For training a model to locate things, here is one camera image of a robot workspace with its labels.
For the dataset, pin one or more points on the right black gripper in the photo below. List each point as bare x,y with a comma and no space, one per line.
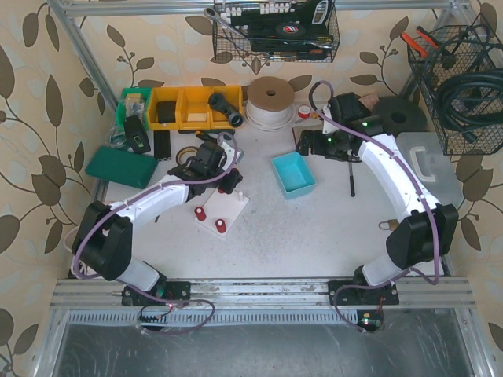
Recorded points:
307,141

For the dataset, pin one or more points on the translucent teal storage box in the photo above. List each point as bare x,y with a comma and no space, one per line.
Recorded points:
423,153

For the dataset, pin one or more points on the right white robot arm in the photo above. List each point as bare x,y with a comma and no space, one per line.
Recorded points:
425,225

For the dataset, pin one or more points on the white cable spool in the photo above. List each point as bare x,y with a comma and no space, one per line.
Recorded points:
270,104

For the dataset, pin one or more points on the wire basket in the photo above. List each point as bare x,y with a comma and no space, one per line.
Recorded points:
462,88
262,32

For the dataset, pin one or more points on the blue plastic tray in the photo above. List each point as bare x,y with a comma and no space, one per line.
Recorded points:
293,175

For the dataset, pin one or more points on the white peg base plate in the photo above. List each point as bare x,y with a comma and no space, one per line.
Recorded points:
226,207

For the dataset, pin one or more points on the brass padlock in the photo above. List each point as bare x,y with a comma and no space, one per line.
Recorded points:
388,225

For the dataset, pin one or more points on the black battery charger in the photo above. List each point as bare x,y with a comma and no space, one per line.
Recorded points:
136,135

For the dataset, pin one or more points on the black pipe fitting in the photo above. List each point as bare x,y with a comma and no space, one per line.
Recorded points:
218,102

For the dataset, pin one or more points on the yellow parts bin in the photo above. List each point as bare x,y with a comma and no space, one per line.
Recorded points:
192,108

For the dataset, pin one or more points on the red white tape roll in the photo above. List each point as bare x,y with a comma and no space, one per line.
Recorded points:
304,111

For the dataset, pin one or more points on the top wire basket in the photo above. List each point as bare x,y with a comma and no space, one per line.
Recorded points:
262,32

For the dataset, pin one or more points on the small claw hammer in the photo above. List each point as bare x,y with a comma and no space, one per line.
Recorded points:
351,179

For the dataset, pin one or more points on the green plastic case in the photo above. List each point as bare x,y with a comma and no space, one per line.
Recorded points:
125,168

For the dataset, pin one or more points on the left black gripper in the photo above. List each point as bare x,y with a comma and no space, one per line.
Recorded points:
230,181

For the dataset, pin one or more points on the black ribbed bar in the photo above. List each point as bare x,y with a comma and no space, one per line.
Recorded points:
162,145

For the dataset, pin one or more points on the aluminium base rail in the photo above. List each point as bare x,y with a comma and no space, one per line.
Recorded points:
254,301

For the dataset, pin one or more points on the black block in bin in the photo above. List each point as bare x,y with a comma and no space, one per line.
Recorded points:
166,111

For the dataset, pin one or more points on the brown tape roll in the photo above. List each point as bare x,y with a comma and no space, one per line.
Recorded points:
185,154

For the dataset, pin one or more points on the black sanding block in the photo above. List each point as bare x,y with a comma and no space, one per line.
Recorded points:
369,100

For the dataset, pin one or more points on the orange handled pliers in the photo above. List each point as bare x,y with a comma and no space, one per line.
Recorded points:
415,44

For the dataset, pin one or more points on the right wire basket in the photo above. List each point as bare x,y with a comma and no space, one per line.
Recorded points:
462,88

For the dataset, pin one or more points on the beige work glove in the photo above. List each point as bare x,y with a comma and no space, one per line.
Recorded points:
297,135

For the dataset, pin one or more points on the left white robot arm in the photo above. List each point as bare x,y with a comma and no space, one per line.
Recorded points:
104,238

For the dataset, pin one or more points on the black rubber disc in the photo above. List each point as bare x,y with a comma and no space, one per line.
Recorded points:
400,115

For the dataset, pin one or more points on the green parts bin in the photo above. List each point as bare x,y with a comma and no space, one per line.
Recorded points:
133,101

